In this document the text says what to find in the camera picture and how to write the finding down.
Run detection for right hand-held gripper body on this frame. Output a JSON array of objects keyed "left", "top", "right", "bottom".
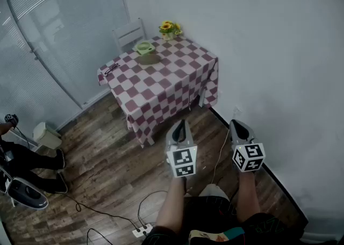
[{"left": 232, "top": 136, "right": 266, "bottom": 173}]

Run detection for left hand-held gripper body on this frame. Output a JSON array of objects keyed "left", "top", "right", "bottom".
[{"left": 164, "top": 141, "right": 198, "bottom": 179}]

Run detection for beige round bowl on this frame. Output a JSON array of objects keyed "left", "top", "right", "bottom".
[{"left": 138, "top": 53, "right": 162, "bottom": 66}]

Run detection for person's left forearm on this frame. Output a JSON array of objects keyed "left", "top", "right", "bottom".
[{"left": 155, "top": 176, "right": 188, "bottom": 236}]

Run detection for person's right forearm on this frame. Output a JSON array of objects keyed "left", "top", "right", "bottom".
[{"left": 237, "top": 170, "right": 262, "bottom": 224}]

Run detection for white table leg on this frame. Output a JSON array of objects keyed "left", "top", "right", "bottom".
[{"left": 198, "top": 87, "right": 207, "bottom": 109}]

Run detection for person's light shoe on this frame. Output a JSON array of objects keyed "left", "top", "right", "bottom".
[{"left": 199, "top": 184, "right": 230, "bottom": 202}]

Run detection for red white checkered tablecloth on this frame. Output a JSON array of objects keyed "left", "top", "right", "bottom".
[{"left": 97, "top": 35, "right": 219, "bottom": 149}]

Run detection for person's black patterned shorts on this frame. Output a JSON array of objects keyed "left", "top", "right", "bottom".
[{"left": 141, "top": 194, "right": 306, "bottom": 245}]

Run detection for white power strip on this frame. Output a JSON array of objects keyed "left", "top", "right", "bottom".
[{"left": 131, "top": 224, "right": 154, "bottom": 239}]

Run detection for black eyeglasses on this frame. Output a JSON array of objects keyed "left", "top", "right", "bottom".
[{"left": 104, "top": 63, "right": 120, "bottom": 76}]

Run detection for green desk fan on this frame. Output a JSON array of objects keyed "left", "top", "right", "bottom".
[{"left": 134, "top": 40, "right": 155, "bottom": 56}]

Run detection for sunflowers in vase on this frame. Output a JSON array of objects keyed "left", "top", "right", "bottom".
[{"left": 159, "top": 20, "right": 183, "bottom": 41}]

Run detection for white wooden chair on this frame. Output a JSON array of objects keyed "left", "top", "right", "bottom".
[{"left": 112, "top": 18, "right": 147, "bottom": 54}]

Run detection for white trash bin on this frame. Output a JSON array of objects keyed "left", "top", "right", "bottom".
[{"left": 32, "top": 121, "right": 63, "bottom": 150}]

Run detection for white slatted heater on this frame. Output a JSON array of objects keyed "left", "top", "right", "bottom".
[{"left": 0, "top": 130, "right": 41, "bottom": 153}]

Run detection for glass partition with blinds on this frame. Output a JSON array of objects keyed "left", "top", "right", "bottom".
[{"left": 0, "top": 0, "right": 132, "bottom": 133}]

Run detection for grey white rounded device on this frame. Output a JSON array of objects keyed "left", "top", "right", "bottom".
[{"left": 0, "top": 163, "right": 49, "bottom": 210}]

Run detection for thin white cable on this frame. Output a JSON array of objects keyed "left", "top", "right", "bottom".
[{"left": 210, "top": 127, "right": 232, "bottom": 185}]

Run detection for looped black cable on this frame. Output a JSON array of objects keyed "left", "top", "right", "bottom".
[{"left": 137, "top": 190, "right": 168, "bottom": 229}]

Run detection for long black floor cable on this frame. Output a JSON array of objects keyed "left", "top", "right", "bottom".
[{"left": 61, "top": 191, "right": 141, "bottom": 230}]

